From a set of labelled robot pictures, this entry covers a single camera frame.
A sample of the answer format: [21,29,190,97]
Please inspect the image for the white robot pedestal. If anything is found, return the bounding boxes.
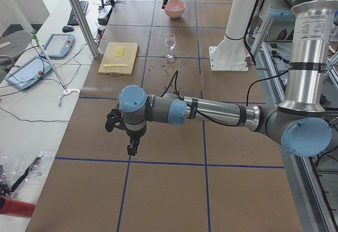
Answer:
[209,0,257,71]

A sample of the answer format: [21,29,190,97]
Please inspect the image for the black hand tool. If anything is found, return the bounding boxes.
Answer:
[0,155,43,194]

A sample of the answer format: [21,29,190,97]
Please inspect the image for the grey office chair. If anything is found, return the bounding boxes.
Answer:
[1,30,33,69]

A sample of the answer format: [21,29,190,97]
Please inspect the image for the clear wine glass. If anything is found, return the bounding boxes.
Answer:
[165,33,176,62]

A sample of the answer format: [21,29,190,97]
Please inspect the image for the grey reacher grabber tool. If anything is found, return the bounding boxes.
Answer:
[32,34,80,107]

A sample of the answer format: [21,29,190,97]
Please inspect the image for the blue teach pendant far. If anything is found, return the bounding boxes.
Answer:
[43,33,75,59]

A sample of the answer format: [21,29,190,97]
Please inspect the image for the yellow plastic knife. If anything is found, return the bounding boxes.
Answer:
[103,63,128,68]

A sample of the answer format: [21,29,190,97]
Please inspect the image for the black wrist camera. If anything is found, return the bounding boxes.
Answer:
[105,104,126,132]

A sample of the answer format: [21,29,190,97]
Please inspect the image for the blue teach pendant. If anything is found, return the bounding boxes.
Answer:
[5,56,52,90]
[43,33,75,59]

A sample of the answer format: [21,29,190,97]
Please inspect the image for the black keyboard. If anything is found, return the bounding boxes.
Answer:
[67,0,89,26]

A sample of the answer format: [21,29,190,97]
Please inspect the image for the aluminium frame post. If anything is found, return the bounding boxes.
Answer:
[69,0,100,59]

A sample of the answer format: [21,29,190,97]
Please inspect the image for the pink ice bowl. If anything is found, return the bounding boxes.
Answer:
[164,0,186,19]

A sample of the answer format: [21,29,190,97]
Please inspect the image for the clear ice cubes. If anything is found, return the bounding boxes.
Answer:
[170,5,182,12]

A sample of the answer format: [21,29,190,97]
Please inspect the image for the black computer mouse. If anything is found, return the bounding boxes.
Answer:
[62,26,74,33]

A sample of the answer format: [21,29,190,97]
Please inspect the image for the yellow lemon slices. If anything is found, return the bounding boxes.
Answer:
[115,44,125,57]

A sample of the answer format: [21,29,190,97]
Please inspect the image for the bamboo cutting board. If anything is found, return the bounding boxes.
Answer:
[98,42,138,75]

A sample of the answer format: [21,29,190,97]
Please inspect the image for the clear plastic bag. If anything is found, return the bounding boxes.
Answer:
[1,150,56,190]

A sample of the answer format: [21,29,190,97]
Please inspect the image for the red cylinder bottle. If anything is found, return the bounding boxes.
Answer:
[1,196,36,218]

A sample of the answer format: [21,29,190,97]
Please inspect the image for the blue teach pendant near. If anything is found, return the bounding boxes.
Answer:
[5,56,52,90]

